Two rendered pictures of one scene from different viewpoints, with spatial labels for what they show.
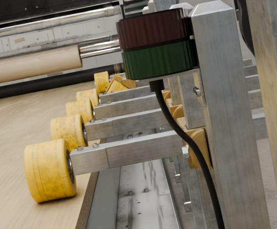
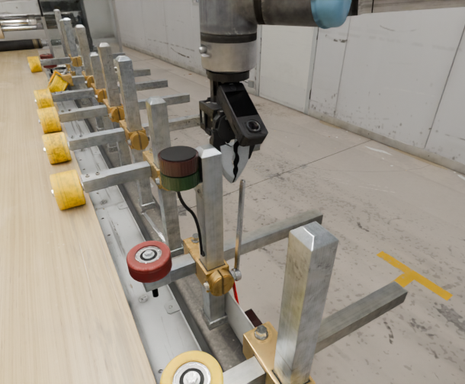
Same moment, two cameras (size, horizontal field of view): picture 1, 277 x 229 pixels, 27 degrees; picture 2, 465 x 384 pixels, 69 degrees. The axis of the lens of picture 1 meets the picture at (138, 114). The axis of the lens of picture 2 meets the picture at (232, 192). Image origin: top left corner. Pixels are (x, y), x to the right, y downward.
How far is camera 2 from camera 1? 0.27 m
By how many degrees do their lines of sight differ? 37
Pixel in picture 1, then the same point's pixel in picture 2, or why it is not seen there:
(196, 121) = not seen: hidden behind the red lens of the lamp
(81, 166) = (90, 187)
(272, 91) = (297, 279)
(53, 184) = (75, 201)
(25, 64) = not seen: outside the picture
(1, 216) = (39, 222)
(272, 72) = (301, 277)
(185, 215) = not seen: hidden behind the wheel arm
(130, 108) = (85, 115)
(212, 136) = (204, 211)
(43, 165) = (67, 191)
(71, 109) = (43, 115)
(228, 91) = (214, 191)
